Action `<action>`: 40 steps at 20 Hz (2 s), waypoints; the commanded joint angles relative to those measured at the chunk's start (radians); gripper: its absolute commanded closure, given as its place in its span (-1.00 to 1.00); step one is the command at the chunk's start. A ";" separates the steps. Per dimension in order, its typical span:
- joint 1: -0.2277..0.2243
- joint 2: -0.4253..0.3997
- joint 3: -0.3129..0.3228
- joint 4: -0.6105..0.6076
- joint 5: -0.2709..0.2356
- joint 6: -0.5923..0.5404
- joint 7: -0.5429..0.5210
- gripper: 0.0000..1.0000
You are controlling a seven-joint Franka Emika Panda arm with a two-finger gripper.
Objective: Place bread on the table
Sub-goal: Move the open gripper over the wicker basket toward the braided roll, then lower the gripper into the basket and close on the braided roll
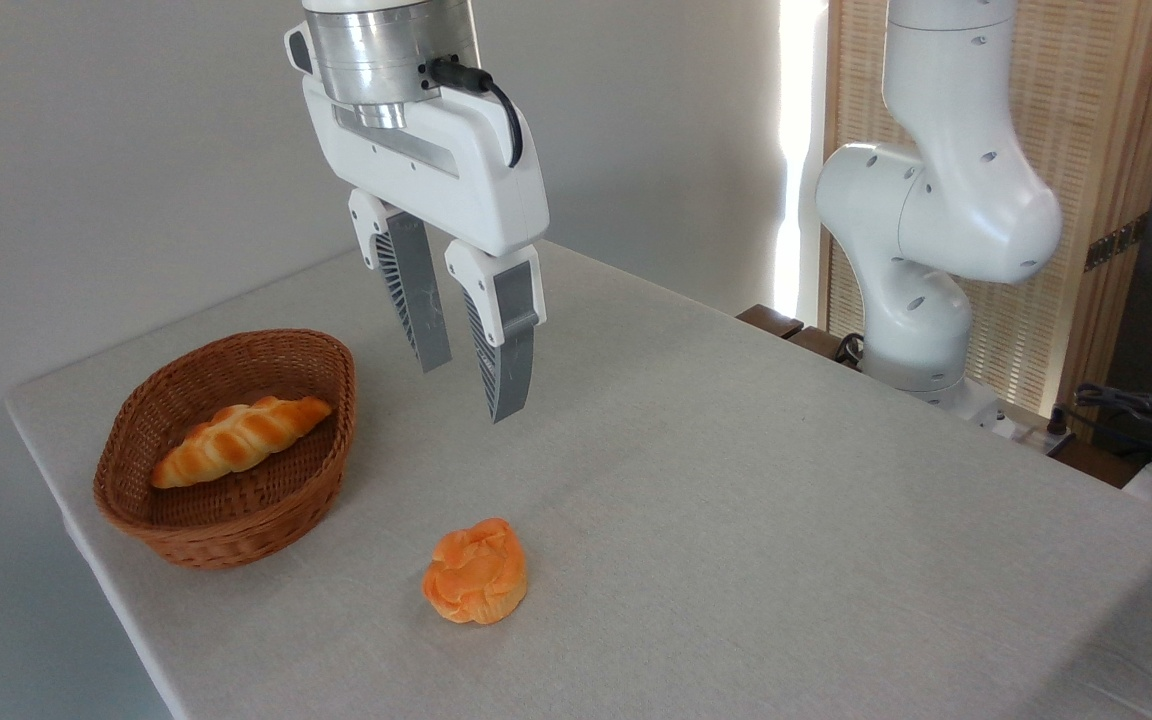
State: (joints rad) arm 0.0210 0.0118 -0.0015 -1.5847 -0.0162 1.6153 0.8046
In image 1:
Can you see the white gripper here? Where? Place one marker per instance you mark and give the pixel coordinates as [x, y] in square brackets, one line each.
[456, 170]

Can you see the long twisted bread loaf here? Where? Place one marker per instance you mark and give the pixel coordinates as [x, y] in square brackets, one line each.
[236, 438]

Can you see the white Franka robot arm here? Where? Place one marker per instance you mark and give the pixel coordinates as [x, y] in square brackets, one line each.
[956, 200]

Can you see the round orange bread bun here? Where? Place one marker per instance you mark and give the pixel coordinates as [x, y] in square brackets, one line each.
[476, 572]

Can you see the brown wicker basket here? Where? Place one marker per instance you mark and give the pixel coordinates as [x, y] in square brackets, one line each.
[236, 500]

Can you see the dark wooden block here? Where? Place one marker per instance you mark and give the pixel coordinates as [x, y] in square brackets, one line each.
[769, 319]
[821, 343]

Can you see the beige tablecloth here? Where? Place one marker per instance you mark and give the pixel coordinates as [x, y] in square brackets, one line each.
[736, 500]

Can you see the white power strip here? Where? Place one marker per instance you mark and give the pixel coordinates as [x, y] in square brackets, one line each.
[1021, 428]

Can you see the black screen hinge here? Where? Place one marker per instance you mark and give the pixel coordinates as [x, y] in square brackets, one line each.
[1116, 242]

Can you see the bamboo folding screen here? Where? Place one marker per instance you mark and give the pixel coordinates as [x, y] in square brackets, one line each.
[1096, 120]

